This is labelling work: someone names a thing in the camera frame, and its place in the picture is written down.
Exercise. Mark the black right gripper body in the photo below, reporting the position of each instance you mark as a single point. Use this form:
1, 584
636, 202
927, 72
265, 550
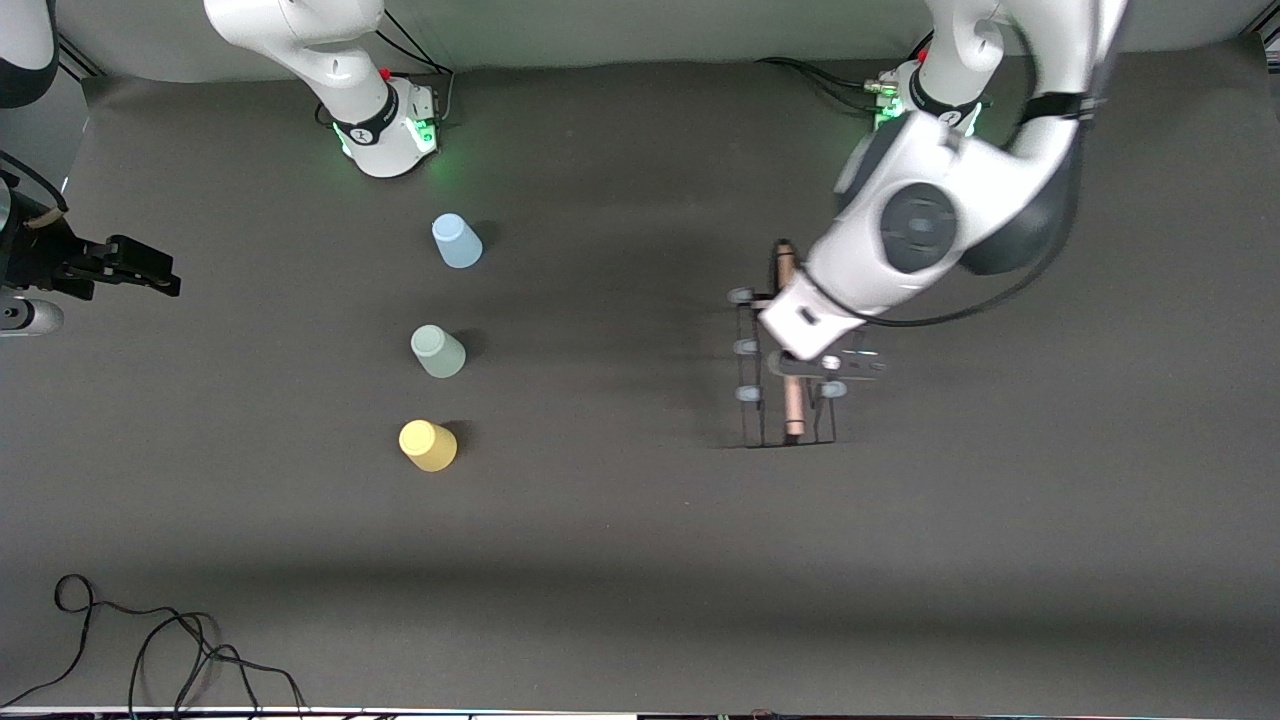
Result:
42, 262

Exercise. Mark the pale green plastic cup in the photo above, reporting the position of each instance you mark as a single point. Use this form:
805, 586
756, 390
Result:
438, 352

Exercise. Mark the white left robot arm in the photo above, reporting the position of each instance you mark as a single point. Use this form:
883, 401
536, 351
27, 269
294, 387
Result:
920, 225

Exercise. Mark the dark grey table mat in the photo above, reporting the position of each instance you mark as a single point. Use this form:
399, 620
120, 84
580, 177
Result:
800, 550

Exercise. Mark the black frame rail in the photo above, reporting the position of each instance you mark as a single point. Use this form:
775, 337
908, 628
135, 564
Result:
80, 60

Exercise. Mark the yellow plastic cup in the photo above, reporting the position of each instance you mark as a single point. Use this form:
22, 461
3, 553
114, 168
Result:
428, 446

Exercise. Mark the light blue plastic cup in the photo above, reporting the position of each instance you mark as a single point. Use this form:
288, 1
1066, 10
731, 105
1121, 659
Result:
457, 242

